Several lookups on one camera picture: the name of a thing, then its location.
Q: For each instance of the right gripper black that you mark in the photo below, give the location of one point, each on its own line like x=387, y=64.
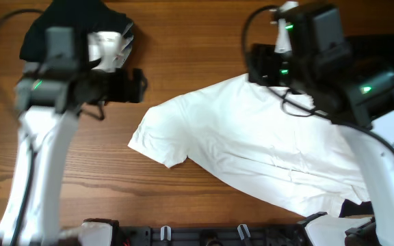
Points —
x=258, y=55

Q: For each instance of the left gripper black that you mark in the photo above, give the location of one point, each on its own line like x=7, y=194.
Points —
x=133, y=83

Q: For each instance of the white t-shirt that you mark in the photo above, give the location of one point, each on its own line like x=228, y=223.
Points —
x=237, y=131

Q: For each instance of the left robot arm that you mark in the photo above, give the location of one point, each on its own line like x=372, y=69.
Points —
x=48, y=116

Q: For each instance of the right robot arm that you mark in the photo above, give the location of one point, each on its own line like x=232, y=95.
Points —
x=357, y=96

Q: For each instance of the grey folded garments stack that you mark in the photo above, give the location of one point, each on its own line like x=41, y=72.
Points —
x=67, y=51

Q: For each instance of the black folded garment on stack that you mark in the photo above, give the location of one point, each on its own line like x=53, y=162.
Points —
x=83, y=15

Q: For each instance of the black garment at right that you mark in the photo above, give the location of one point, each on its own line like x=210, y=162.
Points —
x=388, y=51

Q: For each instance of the black base rail with clips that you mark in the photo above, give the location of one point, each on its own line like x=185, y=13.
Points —
x=240, y=235

